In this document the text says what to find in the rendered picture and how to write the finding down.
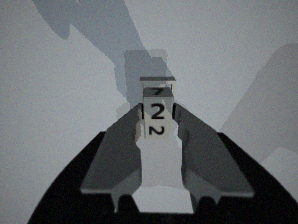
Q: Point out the white cube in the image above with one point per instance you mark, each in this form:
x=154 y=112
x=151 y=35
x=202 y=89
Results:
x=158 y=104
x=156 y=130

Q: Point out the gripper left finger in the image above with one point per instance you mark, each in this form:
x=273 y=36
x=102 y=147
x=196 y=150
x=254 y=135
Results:
x=91 y=184

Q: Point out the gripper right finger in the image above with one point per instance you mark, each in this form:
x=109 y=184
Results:
x=215 y=166

